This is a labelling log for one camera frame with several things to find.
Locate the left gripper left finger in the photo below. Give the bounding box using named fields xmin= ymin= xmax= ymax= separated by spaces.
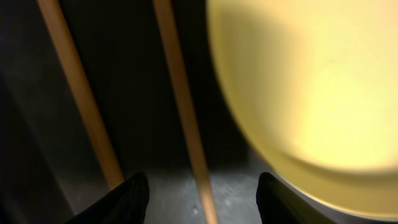
xmin=67 ymin=172 xmax=150 ymax=224

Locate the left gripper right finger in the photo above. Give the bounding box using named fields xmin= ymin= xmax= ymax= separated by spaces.
xmin=256 ymin=172 xmax=335 ymax=224

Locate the yellow round plate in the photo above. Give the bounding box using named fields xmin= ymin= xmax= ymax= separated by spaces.
xmin=206 ymin=0 xmax=397 ymax=221

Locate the wooden chopstick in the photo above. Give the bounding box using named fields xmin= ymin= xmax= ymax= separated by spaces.
xmin=153 ymin=0 xmax=218 ymax=224
xmin=37 ymin=0 xmax=124 ymax=190

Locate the dark brown serving tray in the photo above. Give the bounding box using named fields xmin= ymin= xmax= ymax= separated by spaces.
xmin=0 ymin=0 xmax=398 ymax=224

